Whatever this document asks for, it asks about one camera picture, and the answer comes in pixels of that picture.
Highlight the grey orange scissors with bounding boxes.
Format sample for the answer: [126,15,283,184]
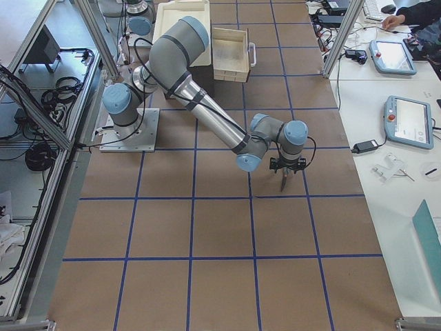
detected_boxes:
[280,168,290,192]

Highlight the blue teach pendant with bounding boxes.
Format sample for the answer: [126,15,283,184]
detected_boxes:
[369,40,417,76]
[384,96,433,150]

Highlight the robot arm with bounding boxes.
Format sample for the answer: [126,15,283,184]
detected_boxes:
[102,16,308,172]
[123,0,156,36]

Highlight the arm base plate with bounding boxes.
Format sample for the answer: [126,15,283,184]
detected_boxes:
[99,108,160,152]

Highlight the wooden drawer with white handle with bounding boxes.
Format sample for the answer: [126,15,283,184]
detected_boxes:
[212,28,257,83]

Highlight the aluminium frame post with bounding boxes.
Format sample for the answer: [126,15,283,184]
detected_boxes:
[322,0,364,79]

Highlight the black power adapter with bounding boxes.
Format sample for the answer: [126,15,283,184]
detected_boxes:
[351,139,379,154]

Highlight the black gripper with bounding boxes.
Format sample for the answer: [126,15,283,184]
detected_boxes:
[269,157,306,174]

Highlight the dark wooden cabinet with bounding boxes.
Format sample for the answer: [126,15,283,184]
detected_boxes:
[175,64,215,97]

